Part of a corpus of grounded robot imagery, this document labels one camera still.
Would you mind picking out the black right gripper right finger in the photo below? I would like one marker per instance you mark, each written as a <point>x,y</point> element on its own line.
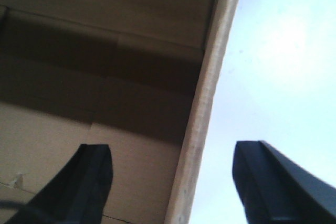
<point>274,189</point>

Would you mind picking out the brown cardboard box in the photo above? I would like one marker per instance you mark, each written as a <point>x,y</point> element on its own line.
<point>137,75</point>

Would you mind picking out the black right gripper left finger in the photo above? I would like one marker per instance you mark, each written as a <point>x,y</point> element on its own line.
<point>77,194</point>

